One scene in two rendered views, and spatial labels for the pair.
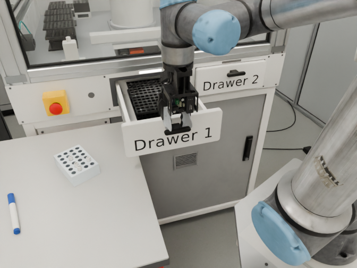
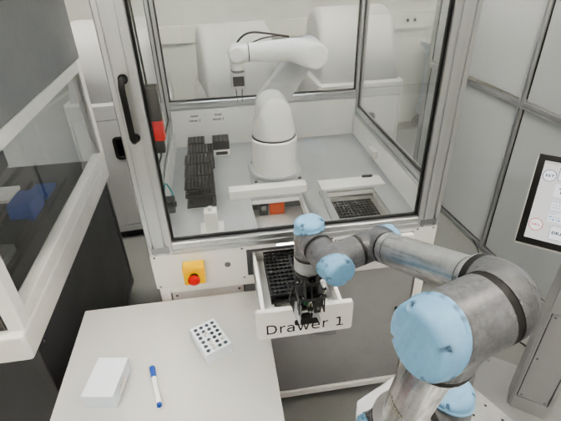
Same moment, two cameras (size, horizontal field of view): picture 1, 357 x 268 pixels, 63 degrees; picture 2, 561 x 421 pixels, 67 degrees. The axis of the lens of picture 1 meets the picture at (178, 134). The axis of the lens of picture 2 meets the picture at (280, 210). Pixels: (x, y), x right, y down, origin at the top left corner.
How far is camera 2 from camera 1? 0.51 m
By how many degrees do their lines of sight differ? 8
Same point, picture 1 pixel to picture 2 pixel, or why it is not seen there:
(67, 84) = (205, 255)
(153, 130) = (285, 317)
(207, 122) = (338, 311)
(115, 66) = (253, 239)
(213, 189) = (355, 361)
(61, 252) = not seen: outside the picture
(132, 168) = (263, 348)
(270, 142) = not seen: hidden behind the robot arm
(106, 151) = (239, 326)
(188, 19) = (314, 255)
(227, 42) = (343, 278)
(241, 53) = not seen: hidden behind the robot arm
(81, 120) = (214, 286)
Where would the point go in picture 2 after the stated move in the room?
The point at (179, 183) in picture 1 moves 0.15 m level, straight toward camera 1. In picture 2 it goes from (315, 352) to (312, 382)
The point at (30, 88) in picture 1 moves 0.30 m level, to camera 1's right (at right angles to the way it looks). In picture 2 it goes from (171, 258) to (258, 264)
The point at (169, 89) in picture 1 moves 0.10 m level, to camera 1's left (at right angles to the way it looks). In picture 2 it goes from (300, 291) to (263, 287)
